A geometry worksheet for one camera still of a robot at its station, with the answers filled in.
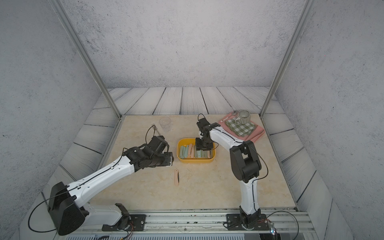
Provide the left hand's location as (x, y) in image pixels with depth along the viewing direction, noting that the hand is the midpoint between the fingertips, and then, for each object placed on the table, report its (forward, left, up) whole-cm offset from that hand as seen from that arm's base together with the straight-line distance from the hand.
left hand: (172, 160), depth 79 cm
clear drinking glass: (+37, +10, -11) cm, 39 cm away
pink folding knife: (-3, -1, -15) cm, 16 cm away
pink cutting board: (+29, -58, -14) cm, 67 cm away
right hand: (+12, -15, -8) cm, 21 cm away
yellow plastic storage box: (+13, -7, -14) cm, 20 cm away
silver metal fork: (+36, +18, -15) cm, 43 cm away
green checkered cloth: (+31, -47, -14) cm, 58 cm away
